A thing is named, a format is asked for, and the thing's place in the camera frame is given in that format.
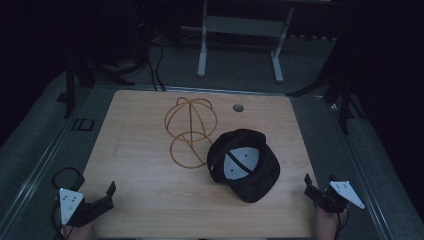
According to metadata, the person's right hand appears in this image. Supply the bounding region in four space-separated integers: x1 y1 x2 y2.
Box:
314 203 348 240

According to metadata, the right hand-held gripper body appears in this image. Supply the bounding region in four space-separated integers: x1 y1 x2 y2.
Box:
314 172 366 214

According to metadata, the black floor cable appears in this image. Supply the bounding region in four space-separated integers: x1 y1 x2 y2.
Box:
145 36 167 93

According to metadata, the black round disc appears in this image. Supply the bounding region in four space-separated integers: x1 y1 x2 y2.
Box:
51 167 86 193

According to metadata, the gold wire hat stand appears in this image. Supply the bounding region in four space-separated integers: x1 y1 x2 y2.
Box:
163 96 219 170

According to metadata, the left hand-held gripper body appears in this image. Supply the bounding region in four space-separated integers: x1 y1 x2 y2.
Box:
58 187 108 228

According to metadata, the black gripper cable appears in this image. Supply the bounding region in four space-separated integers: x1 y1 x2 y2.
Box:
334 207 350 240

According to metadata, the person's left hand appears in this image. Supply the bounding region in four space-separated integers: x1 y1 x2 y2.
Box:
60 221 95 240

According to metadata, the white metal desk frame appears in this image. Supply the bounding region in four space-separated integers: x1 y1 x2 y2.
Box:
181 0 296 85

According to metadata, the black baseball cap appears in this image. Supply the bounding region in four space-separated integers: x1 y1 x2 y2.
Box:
206 128 282 204

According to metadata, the black tripod stand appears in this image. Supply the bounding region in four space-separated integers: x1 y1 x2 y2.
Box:
285 49 368 136
56 54 136 120

